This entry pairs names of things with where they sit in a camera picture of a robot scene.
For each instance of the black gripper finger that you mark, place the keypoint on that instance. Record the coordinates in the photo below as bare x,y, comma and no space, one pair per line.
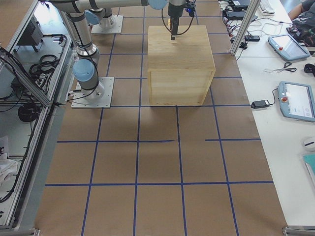
173,27

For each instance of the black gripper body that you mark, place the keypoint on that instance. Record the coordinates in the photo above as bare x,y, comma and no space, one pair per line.
174,11

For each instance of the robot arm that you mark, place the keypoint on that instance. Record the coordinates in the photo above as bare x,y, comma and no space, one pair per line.
76,18
102,17

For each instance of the wooden drawer cabinet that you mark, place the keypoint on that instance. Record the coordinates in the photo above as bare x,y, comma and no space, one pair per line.
180,71

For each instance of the teach pendant far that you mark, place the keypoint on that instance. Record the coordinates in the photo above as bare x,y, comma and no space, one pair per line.
287,47

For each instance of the teach pendant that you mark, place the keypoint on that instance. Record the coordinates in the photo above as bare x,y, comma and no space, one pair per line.
296,101
287,47

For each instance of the black power adapter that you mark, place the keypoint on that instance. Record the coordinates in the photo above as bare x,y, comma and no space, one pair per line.
260,104

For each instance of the teach pendant near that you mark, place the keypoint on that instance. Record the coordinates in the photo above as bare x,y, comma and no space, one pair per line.
296,101

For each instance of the white computer mouse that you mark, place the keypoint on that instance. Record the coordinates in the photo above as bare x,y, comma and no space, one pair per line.
309,143

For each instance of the teal notebook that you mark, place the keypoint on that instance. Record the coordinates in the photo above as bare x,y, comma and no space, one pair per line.
309,160

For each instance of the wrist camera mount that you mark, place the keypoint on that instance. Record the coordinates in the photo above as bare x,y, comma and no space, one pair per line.
190,7

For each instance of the aluminium frame post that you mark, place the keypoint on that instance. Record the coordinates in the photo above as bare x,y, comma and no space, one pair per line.
252,8

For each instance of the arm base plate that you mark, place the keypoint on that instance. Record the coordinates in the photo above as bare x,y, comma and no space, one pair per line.
110,25
100,98

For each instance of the black handled scissors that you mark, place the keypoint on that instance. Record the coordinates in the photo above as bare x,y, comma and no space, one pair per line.
286,67

